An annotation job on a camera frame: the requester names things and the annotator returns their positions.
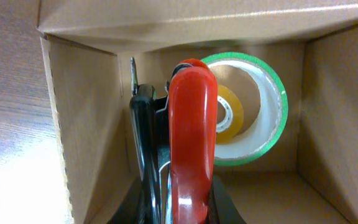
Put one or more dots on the yellow clear tape roll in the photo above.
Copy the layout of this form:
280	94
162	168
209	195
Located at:
233	119

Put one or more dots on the green tape roll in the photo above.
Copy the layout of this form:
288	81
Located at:
267	128

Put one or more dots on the brown cardboard box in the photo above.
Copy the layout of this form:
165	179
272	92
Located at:
311	173

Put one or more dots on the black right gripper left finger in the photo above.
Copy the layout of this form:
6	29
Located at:
131	210

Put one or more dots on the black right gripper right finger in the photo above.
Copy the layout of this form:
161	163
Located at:
221	209

